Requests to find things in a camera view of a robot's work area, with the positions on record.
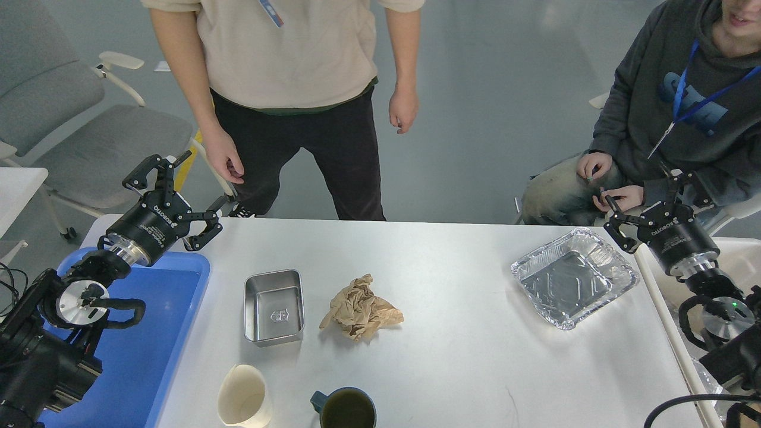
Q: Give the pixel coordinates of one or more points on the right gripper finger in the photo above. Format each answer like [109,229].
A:
[619,218]
[684,187]

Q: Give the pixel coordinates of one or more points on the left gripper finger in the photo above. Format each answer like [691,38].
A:
[213,227]
[138,179]

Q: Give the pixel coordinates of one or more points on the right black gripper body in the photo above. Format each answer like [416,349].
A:
[677,241]

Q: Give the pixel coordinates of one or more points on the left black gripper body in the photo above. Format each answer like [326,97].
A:
[147,231]

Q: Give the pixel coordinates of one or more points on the dark teal mug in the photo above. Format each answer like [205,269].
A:
[345,407]

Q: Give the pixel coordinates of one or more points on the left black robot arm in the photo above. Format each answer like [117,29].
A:
[49,338]

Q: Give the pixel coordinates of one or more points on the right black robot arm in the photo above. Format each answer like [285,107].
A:
[719,318]

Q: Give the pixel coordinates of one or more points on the aluminium foil tray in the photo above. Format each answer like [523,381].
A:
[572,277]

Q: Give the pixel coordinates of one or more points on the grey office chair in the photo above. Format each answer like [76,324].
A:
[45,84]

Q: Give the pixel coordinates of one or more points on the person in grey hoodie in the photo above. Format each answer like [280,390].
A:
[686,97]

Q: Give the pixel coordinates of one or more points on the small steel rectangular tin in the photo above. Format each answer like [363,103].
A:
[273,308]

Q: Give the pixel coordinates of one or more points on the white side table left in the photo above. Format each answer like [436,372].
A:
[18,185]

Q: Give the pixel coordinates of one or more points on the blue plastic tray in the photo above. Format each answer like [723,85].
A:
[139,362]

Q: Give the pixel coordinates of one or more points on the person in beige shirt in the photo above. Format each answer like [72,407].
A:
[266,79]

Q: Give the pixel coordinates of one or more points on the cream paper cup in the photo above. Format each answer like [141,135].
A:
[244,399]

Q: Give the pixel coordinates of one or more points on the crumpled brown paper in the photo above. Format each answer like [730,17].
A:
[359,312]

